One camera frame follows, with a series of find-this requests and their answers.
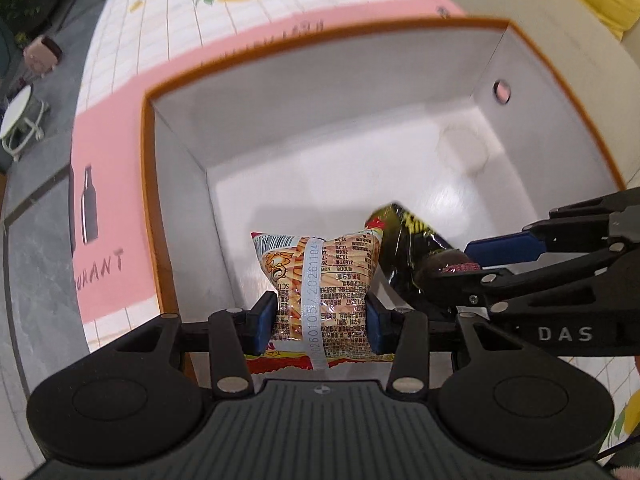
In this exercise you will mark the orange fries snack bag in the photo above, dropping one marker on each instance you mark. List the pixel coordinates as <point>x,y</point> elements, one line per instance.
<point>321,287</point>

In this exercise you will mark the black dark snack packet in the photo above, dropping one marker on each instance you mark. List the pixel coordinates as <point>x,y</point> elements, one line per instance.
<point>413,255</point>

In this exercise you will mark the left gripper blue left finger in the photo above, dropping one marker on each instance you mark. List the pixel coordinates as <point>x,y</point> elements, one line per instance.
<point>265,314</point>

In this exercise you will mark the pink small heater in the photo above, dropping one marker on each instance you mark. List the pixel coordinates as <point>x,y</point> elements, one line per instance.
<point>42,55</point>

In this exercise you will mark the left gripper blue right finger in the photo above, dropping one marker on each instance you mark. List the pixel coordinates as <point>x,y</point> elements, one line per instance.
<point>380,325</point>

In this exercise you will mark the white rolling stool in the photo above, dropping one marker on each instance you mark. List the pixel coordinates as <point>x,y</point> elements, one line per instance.
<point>22,122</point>

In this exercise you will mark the checkered pink white tablecloth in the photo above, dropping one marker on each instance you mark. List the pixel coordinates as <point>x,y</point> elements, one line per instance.
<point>139,43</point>

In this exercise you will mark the orange cardboard box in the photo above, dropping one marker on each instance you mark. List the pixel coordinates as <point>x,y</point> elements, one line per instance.
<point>464,122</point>

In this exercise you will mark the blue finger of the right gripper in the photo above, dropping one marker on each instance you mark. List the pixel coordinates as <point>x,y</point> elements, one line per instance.
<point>507,249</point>

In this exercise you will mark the beige sofa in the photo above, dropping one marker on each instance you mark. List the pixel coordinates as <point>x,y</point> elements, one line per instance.
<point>599,68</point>

